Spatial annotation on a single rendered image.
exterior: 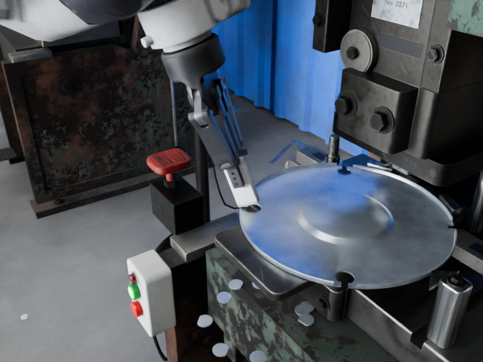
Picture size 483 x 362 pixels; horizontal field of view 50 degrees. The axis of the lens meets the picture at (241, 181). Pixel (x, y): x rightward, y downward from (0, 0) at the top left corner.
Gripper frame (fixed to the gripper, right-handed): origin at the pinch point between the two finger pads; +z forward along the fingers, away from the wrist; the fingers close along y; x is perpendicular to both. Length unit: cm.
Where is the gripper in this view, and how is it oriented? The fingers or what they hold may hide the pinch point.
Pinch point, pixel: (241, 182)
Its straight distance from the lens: 71.1
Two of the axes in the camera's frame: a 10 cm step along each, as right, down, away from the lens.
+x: 9.4, -2.1, -2.8
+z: 3.2, 8.4, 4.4
